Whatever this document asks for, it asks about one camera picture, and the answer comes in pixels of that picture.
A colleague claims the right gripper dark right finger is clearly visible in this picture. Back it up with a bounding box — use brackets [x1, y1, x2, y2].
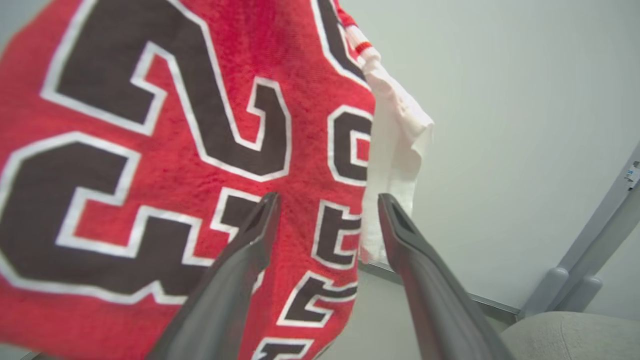
[377, 193, 516, 360]

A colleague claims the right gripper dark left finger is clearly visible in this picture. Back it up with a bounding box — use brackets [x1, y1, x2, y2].
[147, 192, 282, 360]

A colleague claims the white garment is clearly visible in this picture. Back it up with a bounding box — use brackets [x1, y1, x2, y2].
[358, 47, 435, 267]

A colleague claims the red jersey with black numbers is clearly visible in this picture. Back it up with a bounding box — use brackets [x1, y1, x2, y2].
[0, 0, 377, 360]

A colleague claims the grey fabric sofa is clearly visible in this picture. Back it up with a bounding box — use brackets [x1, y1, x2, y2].
[500, 310, 640, 360]

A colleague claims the grey metal partition post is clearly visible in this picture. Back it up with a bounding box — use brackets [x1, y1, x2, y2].
[554, 197, 640, 315]
[517, 145, 640, 321]

